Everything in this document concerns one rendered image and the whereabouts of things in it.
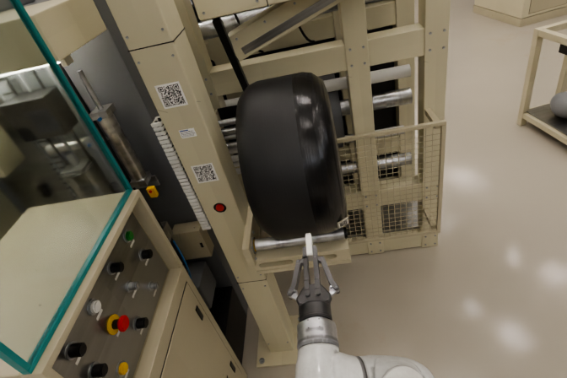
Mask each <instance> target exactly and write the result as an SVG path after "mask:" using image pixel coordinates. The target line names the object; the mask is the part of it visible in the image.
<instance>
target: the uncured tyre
mask: <svg viewBox="0 0 567 378"><path fill-rule="evenodd" d="M235 130H236V142H237V150H238V157H239V162H240V172H241V176H242V180H243V184H244V188H245V191H246V196H247V200H248V203H249V205H250V208H251V211H252V214H253V216H254V218H255V220H256V222H257V224H258V225H259V227H260V228H261V229H262V230H263V231H265V232H266V233H268V234H269V235H271V236H272V237H273V238H274V239H280V240H288V239H294V238H300V237H305V234H308V233H311V236H313V235H324V234H330V233H332V232H334V231H336V230H338V222H340V221H341V220H343V219H345V218H347V200H346V193H345V187H344V182H343V172H342V166H341V160H340V155H339V150H338V141H337V136H336V131H335V126H334V121H333V116H332V107H331V103H330V99H329V95H328V93H327V89H326V86H325V84H324V81H323V80H322V79H321V78H319V77H317V76H316V75H315V74H313V73H307V72H301V73H293V74H289V75H284V76H280V77H276V78H268V79H263V80H259V81H256V82H255V83H253V84H250V85H248V86H247V88H246V89H245V91H244V92H243V94H242V95H241V97H240V98H239V100H238V103H237V107H236V115H235Z"/></svg>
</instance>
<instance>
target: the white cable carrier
mask: <svg viewBox="0 0 567 378"><path fill-rule="evenodd" d="M157 121H158V122H157ZM151 127H154V131H155V132H156V133H155V134H156V136H158V137H157V138H158V140H159V143H160V144H162V148H163V149H164V151H165V155H166V156H168V157H167V159H168V160H169V162H170V164H171V167H172V168H173V171H174V172H175V175H176V177H177V179H179V180H178V181H179V182H180V184H181V186H182V189H183V192H184V193H185V194H186V196H187V199H188V202H189V203H190V205H191V206H192V209H193V212H195V215H196V217H197V220H198V222H199V224H200V225H201V227H202V230H210V229H211V224H210V223H209V221H208V217H207V215H206V214H205V212H204V210H203V207H202V204H201V203H200V201H199V199H198V197H197V194H196V193H195V190H194V188H193V186H192V184H191V182H190V180H189V177H188V175H187V173H186V171H185V169H184V167H183V165H182V163H181V160H180V158H179V156H178V154H177V152H176V149H175V147H174V145H173V143H172V142H171V140H170V136H169V134H168V132H167V131H166V129H165V126H164V123H163V122H162V120H161V118H160V116H156V117H155V119H154V121H153V123H151Z"/></svg>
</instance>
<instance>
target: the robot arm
mask: <svg viewBox="0 0 567 378"><path fill-rule="evenodd" d="M305 242H306V246H304V247H303V248H302V251H303V256H302V259H298V260H296V263H295V267H294V275H293V279H292V284H291V286H290V288H289V290H288V292H287V294H288V297H289V298H290V299H291V300H296V302H297V304H298V306H299V314H300V323H299V324H298V325H297V335H298V336H297V343H298V344H297V349H298V357H297V362H296V366H295V378H434V377H433V375H432V373H431V372H430V371H429V369H427V368H426V367H425V366H424V365H422V364H420V363H419V362H417V361H415V360H412V359H408V358H403V357H397V356H390V355H366V356H353V355H349V354H345V353H341V352H339V343H338V334H337V327H336V324H335V322H334V321H333V320H332V311H331V301H332V297H333V296H334V295H335V294H339V293H340V290H339V286H338V285H337V284H336V283H335V282H334V280H333V278H332V275H331V273H330V270H329V268H328V265H327V262H326V260H325V257H324V256H318V253H317V248H316V246H313V243H312V237H311V233H308V234H305ZM311 261H313V266H314V276H315V283H314V284H311V278H310V268H309V262H311ZM319 263H320V264H321V265H322V267H323V270H324V272H325V274H326V276H327V281H328V283H329V285H330V286H329V290H330V291H329V292H328V291H327V290H326V289H325V288H324V286H323V285H321V277H320V268H319ZM302 266H303V267H304V279H305V280H304V283H305V286H304V287H303V289H302V290H301V291H300V293H299V295H298V292H297V290H298V287H299V282H300V275H301V269H302Z"/></svg>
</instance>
